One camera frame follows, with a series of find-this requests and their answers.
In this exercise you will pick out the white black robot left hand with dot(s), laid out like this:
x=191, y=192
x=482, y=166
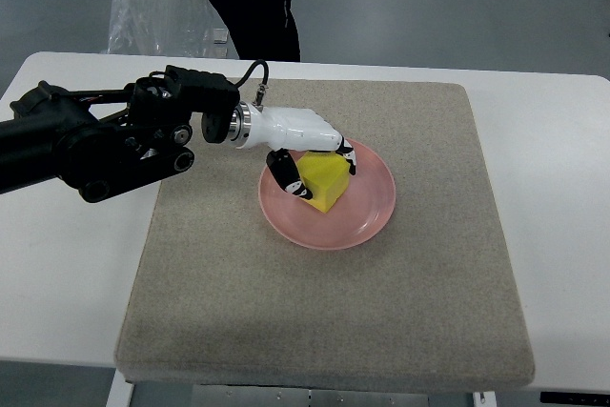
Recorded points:
x=285, y=130

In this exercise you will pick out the yellow block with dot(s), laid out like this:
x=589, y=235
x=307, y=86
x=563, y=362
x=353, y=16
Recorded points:
x=326, y=176

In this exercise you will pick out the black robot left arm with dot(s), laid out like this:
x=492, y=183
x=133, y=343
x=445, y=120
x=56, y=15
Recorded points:
x=108, y=142

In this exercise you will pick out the pink plate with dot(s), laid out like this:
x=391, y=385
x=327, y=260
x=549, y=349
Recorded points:
x=358, y=215

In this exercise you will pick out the clear plastic bag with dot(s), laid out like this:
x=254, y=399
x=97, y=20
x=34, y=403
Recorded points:
x=176, y=28

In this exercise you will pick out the beige fabric mat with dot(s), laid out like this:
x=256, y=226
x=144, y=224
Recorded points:
x=428, y=305

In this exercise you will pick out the white table leg frame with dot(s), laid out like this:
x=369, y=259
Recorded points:
x=120, y=393

